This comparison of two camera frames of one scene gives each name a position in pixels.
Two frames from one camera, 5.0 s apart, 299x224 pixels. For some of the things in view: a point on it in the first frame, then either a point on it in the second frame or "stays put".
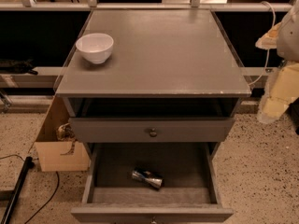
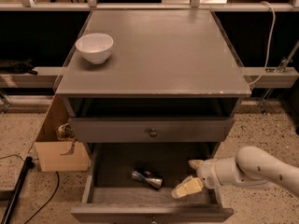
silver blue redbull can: [151, 179] stays put
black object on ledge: [17, 66] stays put
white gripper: [290, 36] → [206, 173]
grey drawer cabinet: [154, 93] stays put
